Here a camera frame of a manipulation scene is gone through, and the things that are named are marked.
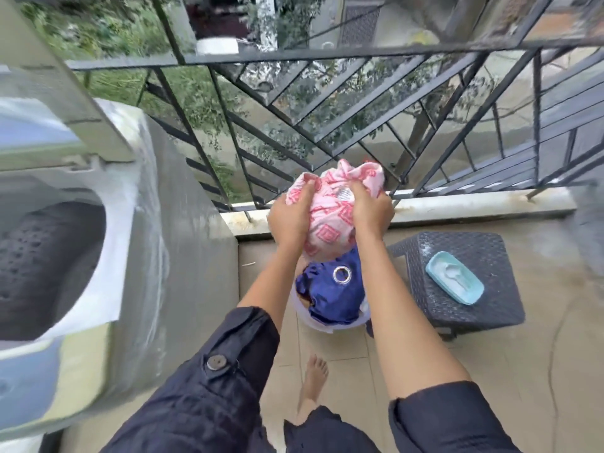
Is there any person's left hand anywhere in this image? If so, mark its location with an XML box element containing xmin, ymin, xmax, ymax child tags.
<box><xmin>267</xmin><ymin>176</ymin><xmax>318</xmax><ymax>250</ymax></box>

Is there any person's right hand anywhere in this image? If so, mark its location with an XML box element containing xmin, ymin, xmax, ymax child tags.
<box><xmin>347</xmin><ymin>180</ymin><xmax>396</xmax><ymax>244</ymax></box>

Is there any pink and white patterned cloth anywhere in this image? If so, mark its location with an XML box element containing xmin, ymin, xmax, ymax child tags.
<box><xmin>285</xmin><ymin>159</ymin><xmax>392</xmax><ymax>260</ymax></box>

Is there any person's left forearm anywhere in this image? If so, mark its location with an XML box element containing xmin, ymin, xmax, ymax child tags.
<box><xmin>236</xmin><ymin>243</ymin><xmax>307</xmax><ymax>335</ymax></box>

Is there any person's right forearm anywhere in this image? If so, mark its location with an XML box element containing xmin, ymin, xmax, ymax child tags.
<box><xmin>354</xmin><ymin>233</ymin><xmax>473</xmax><ymax>401</ymax></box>

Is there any blue curtain with metal eyelet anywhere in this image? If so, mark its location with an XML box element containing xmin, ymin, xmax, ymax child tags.
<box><xmin>296</xmin><ymin>247</ymin><xmax>373</xmax><ymax>326</ymax></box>

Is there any white plastic scoop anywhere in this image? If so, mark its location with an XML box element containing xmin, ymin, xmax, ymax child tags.
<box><xmin>439</xmin><ymin>265</ymin><xmax>467</xmax><ymax>291</ymax></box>

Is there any dark woven plastic stool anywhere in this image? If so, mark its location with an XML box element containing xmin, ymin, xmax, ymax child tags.
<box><xmin>388</xmin><ymin>232</ymin><xmax>526</xmax><ymax>342</ymax></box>

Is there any white top-load washing machine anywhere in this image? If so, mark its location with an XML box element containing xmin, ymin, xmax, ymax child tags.
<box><xmin>0</xmin><ymin>96</ymin><xmax>241</xmax><ymax>441</ymax></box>

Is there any white plastic bucket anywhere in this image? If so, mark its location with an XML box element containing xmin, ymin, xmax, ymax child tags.
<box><xmin>290</xmin><ymin>278</ymin><xmax>372</xmax><ymax>333</ymax></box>

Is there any black metal balcony railing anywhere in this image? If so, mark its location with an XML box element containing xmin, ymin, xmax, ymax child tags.
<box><xmin>66</xmin><ymin>0</ymin><xmax>604</xmax><ymax>225</ymax></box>

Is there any light blue plastic dish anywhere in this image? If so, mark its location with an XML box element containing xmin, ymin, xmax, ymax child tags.
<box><xmin>425</xmin><ymin>251</ymin><xmax>485</xmax><ymax>306</ymax></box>

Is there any green leafy tree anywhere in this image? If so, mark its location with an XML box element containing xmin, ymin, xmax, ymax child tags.
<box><xmin>19</xmin><ymin>0</ymin><xmax>501</xmax><ymax>203</ymax></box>

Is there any person's bare foot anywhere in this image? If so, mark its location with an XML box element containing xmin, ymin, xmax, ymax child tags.
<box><xmin>296</xmin><ymin>355</ymin><xmax>329</xmax><ymax>427</ymax></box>

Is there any person's dark navy garment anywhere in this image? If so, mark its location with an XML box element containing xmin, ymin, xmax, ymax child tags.
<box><xmin>101</xmin><ymin>306</ymin><xmax>522</xmax><ymax>453</ymax></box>

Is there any washing machine lid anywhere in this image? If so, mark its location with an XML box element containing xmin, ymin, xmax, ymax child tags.
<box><xmin>0</xmin><ymin>0</ymin><xmax>137</xmax><ymax>174</ymax></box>

